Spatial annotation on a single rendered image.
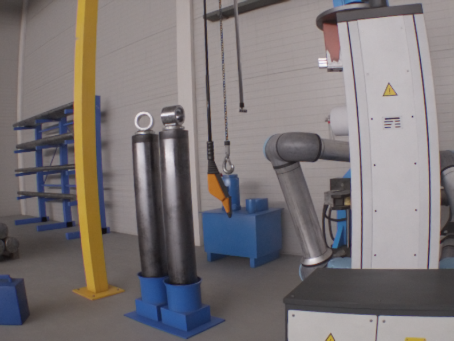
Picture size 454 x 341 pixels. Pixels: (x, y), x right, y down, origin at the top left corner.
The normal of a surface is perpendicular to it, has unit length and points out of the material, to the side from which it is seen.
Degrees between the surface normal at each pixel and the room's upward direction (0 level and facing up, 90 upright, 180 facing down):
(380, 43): 90
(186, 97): 90
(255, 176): 90
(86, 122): 90
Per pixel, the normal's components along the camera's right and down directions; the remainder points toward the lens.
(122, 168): -0.62, 0.04
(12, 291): 0.18, 0.00
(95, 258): 0.78, -0.03
